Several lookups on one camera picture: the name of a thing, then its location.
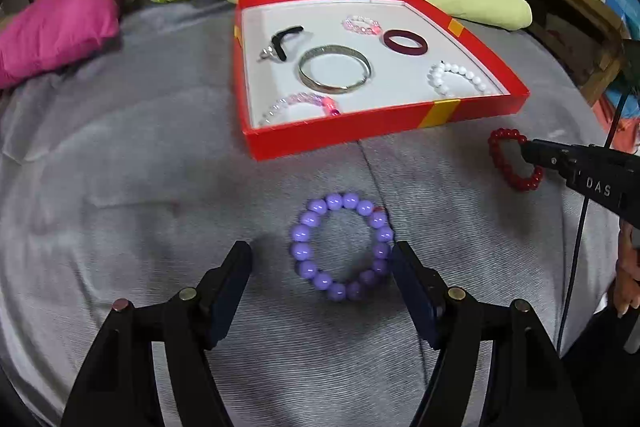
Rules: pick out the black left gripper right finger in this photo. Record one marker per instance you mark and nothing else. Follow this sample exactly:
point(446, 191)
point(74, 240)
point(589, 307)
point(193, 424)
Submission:
point(525, 381)

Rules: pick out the silver metal bangle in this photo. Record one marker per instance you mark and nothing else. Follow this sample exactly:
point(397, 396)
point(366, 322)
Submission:
point(334, 69)

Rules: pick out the red shallow cardboard box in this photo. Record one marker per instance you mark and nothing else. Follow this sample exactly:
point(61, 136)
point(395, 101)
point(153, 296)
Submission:
point(459, 78)

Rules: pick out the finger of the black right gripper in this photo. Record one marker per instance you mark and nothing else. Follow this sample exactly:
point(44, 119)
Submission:
point(550, 155)

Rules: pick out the wooden shelf right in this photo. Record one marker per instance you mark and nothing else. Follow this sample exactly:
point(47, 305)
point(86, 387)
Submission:
point(596, 64)

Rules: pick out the dark maroon hair band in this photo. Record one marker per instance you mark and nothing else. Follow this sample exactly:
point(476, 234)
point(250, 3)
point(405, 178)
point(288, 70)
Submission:
point(405, 42)

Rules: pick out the person's right hand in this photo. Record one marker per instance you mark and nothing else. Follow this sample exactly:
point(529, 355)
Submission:
point(626, 285)

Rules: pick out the grey bed blanket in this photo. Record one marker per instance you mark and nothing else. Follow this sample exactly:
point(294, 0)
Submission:
point(128, 176)

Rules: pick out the magenta pillow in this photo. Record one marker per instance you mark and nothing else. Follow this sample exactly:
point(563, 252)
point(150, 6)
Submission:
point(50, 34)

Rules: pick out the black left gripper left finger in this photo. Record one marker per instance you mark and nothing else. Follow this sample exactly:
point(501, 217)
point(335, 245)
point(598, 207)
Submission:
point(116, 384)

